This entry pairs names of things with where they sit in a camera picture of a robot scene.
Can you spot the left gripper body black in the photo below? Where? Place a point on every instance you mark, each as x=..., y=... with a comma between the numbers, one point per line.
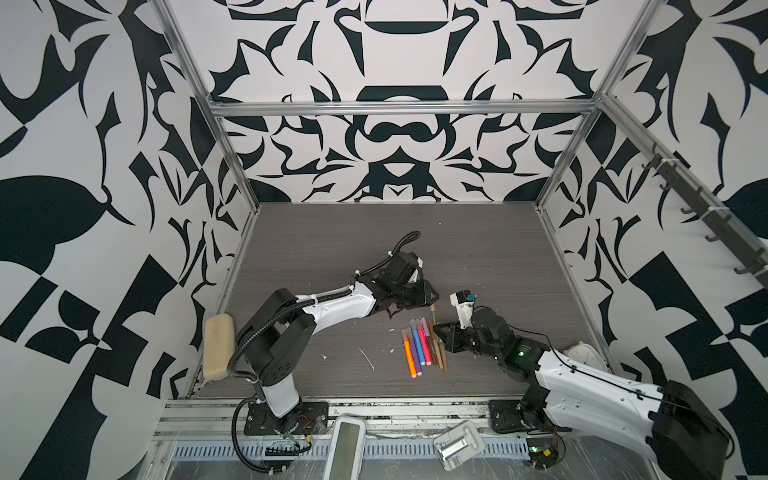
x=414, y=296

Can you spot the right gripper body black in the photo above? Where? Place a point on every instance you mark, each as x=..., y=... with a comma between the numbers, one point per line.
x=477, y=346

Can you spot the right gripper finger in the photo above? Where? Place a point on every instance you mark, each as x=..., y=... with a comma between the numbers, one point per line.
x=448, y=332
x=454, y=346

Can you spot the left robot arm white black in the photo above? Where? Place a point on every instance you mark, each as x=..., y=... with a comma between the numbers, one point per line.
x=269, y=347

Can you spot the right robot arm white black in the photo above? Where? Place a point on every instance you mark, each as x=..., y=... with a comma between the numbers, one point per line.
x=669, y=425

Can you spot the pink cap brown pen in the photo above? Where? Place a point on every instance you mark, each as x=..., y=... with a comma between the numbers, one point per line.
x=433, y=355

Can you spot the purple highlighter pen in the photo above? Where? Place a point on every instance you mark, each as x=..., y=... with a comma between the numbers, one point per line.
x=413, y=353

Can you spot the orange highlighter pen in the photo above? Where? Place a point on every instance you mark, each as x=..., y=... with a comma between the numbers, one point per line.
x=409, y=356

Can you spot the white round timer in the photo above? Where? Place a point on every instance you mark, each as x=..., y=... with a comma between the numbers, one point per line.
x=586, y=354

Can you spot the white handheld tablet device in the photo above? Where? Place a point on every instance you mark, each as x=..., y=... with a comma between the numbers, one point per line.
x=346, y=449

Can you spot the beige sponge block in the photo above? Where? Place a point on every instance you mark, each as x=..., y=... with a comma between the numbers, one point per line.
x=218, y=346

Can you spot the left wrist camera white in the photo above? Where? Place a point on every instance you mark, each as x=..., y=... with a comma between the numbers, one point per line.
x=415, y=265

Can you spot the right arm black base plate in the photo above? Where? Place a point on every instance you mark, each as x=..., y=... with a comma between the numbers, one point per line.
x=512, y=416

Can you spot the grey metal bracket box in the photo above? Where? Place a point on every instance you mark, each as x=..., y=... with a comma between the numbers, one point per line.
x=458, y=445

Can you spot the aluminium frame front rail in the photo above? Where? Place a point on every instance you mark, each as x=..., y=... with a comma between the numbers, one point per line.
x=211, y=418

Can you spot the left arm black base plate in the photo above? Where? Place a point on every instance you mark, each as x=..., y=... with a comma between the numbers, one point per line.
x=306, y=418

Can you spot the aluminium frame back beam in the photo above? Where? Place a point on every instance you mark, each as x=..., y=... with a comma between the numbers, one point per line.
x=404, y=107

